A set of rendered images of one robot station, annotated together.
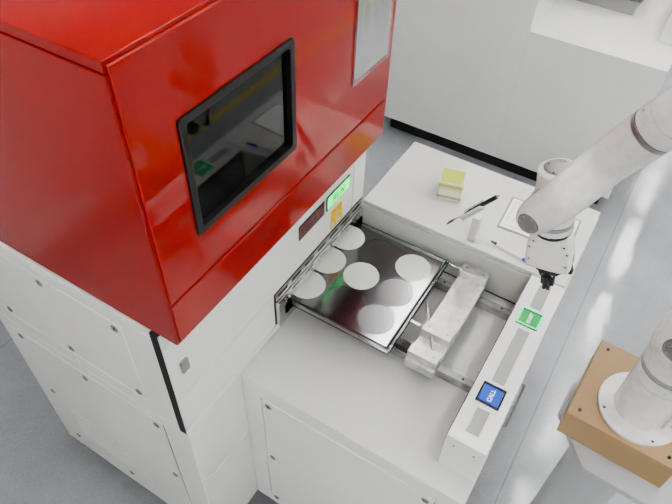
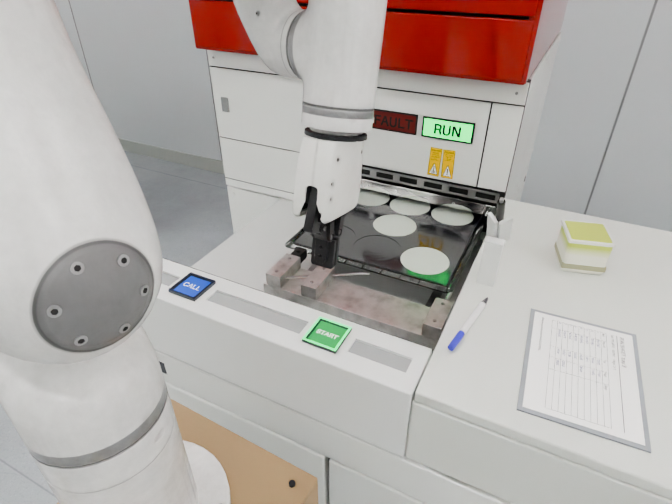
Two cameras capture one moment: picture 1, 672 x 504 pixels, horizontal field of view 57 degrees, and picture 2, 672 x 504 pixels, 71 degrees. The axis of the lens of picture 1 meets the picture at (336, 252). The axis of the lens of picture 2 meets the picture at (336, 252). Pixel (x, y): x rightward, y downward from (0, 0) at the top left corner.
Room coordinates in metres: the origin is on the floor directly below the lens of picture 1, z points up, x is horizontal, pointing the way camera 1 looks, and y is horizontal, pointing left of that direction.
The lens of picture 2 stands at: (0.95, -1.01, 1.46)
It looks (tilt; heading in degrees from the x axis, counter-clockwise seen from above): 34 degrees down; 87
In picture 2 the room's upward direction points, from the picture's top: straight up
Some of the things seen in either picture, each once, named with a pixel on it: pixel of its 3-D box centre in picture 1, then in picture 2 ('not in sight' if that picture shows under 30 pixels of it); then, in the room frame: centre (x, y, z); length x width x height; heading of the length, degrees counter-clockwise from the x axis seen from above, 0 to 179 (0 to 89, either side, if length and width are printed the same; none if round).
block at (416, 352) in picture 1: (424, 355); (283, 270); (0.89, -0.23, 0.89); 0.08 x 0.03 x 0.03; 60
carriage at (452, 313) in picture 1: (448, 320); (353, 303); (1.02, -0.31, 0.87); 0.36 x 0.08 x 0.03; 150
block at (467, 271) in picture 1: (474, 274); (437, 317); (1.17, -0.39, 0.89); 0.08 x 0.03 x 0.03; 60
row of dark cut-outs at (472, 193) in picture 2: (321, 246); (408, 180); (1.19, 0.04, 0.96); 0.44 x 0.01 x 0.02; 150
